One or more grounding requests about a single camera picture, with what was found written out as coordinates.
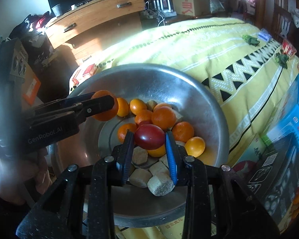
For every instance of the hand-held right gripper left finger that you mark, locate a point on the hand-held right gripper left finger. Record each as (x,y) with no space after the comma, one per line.
(128,154)

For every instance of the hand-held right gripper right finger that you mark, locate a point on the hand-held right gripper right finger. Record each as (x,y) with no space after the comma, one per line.
(170,156)

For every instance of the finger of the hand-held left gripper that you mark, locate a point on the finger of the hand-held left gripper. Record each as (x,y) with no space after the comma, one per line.
(64,100)
(97,107)

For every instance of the round single mandarin orange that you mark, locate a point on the round single mandarin orange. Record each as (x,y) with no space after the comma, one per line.
(103,114)

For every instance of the oblong red tomato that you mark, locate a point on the oblong red tomato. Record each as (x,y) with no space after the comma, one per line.
(149,137)

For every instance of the pile of mandarin oranges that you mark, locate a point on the pile of mandarin oranges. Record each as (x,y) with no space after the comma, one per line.
(163,117)

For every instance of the metal bowl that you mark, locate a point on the metal bowl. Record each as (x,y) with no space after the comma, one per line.
(201,104)

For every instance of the person's left hand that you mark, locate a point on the person's left hand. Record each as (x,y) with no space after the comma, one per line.
(15,179)

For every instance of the orange cardboard box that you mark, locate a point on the orange cardboard box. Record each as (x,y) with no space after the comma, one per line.
(31,87)

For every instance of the heap of beige cut chunks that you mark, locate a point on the heap of beige cut chunks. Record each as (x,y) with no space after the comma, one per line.
(139,178)

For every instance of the red and white packet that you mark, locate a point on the red and white packet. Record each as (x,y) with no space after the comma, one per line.
(84,73)

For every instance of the yellow printed carton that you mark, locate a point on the yellow printed carton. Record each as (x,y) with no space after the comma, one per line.
(164,231)

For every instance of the pile of dark clothes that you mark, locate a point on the pile of dark clothes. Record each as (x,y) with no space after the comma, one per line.
(32,25)

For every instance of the green and white carton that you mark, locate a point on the green and white carton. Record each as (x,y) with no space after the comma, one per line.
(249,151)

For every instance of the wooden dresser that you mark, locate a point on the wooden dresser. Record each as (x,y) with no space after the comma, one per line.
(97,22)

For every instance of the grey cup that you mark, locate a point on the grey cup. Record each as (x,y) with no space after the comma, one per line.
(56,10)

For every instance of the black printed box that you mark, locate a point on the black printed box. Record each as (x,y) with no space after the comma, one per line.
(279,179)

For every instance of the white router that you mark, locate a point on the white router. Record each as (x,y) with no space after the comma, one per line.
(163,7)

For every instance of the blue and green carton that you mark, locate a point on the blue and green carton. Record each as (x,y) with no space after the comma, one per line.
(286,119)

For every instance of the brown cardboard box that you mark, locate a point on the brown cardboard box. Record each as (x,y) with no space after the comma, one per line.
(189,3)

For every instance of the green leafy vegetable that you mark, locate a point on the green leafy vegetable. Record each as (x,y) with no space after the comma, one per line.
(281,58)
(250,39)

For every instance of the blue and white packet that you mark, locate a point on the blue and white packet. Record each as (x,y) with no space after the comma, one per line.
(264,36)

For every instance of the red snack box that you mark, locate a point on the red snack box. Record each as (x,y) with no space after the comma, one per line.
(289,48)

